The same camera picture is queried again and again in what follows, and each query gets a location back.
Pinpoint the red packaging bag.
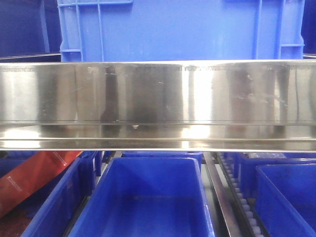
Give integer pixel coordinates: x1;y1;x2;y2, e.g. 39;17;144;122
0;151;82;217

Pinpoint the blue bin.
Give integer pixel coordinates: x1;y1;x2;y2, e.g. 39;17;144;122
255;164;316;237
115;151;203;176
0;152;101;237
234;152;316;198
70;158;215;237

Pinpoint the stainless steel shelf beam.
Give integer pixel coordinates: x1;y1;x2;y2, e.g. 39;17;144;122
0;59;316;153

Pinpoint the blue bin rear right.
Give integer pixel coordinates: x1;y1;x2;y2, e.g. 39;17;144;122
234;152;316;198

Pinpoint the dark blue crate upper left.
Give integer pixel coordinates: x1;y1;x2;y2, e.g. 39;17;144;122
0;0;62;62

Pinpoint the blue bin lower right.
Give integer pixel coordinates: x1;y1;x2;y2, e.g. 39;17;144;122
255;164;316;237

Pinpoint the large blue crate upper shelf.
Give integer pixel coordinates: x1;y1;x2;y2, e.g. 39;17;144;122
57;0;305;62

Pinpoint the steel roller track rail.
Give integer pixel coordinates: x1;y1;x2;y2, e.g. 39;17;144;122
202;152;268;237

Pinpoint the blue bin lower left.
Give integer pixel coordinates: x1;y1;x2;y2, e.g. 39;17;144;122
0;152;101;237

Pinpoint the blue bin centre lower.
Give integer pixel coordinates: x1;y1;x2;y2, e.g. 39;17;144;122
70;158;215;237

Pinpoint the blue bin rear centre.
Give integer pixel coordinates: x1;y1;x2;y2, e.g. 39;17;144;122
115;151;203;176

